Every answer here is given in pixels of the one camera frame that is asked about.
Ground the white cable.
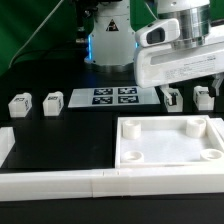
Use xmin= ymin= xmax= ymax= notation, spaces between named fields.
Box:
xmin=8 ymin=0 xmax=65 ymax=69

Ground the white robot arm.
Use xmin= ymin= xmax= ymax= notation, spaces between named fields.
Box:
xmin=71 ymin=0 xmax=224 ymax=103

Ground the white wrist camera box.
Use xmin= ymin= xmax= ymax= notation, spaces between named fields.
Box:
xmin=135 ymin=18 xmax=180 ymax=48

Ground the black cable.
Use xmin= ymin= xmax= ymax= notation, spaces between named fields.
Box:
xmin=9 ymin=40 xmax=81 ymax=69

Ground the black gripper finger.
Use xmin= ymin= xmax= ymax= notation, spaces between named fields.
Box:
xmin=160 ymin=85 xmax=177 ymax=106
xmin=209 ymin=73 xmax=224 ymax=97

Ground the white square tabletop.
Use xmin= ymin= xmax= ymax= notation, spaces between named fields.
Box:
xmin=115 ymin=116 xmax=224 ymax=168

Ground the white U-shaped obstacle fence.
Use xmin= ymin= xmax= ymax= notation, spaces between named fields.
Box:
xmin=0 ymin=117 xmax=224 ymax=202

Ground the white fiducial marker sheet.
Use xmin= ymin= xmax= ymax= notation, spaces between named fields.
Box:
xmin=68 ymin=86 xmax=160 ymax=108

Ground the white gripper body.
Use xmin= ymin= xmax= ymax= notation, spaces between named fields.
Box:
xmin=134 ymin=43 xmax=224 ymax=88

